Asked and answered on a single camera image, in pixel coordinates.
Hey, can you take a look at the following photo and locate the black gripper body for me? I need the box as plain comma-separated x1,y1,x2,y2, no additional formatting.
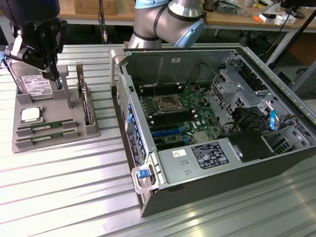
10,17,68,54

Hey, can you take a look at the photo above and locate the green RAM stick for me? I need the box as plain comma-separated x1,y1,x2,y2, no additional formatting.
31,121,65,130
31,131,66,143

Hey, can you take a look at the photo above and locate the black RAM slot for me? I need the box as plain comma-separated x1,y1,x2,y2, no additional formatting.
151,115,198,126
140,83,180,92
141,87,182,97
148,111,196,121

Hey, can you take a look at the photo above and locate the grey parts rack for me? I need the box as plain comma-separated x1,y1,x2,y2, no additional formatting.
11,61,101,154

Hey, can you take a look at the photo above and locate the graphics card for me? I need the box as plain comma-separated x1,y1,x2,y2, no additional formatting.
76,61,96,125

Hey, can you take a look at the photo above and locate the silver CPU chip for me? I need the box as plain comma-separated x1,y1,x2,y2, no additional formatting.
21,108,42,123

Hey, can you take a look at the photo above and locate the cardboard box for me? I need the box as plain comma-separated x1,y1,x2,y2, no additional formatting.
74,0,117,15

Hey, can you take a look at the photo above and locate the wooden desk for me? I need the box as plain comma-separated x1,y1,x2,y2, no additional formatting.
58,0,316,34

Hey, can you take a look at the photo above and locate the CPU socket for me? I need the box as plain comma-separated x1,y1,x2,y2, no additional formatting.
157,95,183,112

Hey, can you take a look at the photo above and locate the blue expansion slot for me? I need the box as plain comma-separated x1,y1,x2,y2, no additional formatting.
151,127,185,139

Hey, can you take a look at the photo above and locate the black expansion slot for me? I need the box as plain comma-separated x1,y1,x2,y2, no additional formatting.
153,138,186,151

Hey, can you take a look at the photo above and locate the green motherboard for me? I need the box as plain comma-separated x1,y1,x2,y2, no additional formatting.
134,81,223,151

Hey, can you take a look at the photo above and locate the silver chipset heatsink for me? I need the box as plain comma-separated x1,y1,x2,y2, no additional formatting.
192,132,210,144

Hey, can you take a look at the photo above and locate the grey power supply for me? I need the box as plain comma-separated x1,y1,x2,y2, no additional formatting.
157,138,244,186

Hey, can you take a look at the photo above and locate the metal disk bay cage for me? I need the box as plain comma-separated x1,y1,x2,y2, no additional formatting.
209,53,267,119

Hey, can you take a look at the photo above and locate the open black PC case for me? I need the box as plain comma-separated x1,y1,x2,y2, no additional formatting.
110,46,316,218

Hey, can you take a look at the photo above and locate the black tripod pole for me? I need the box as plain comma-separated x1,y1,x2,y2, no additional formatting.
265,9,316,67

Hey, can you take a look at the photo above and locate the hard disk with blue bracket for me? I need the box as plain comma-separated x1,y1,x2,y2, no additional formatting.
0,53,62,101

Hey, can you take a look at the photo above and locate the hanging black cable with plug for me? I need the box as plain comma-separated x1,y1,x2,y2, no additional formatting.
98,0,110,44

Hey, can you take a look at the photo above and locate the black wire in case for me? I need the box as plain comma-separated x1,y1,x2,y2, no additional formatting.
186,62,216,87

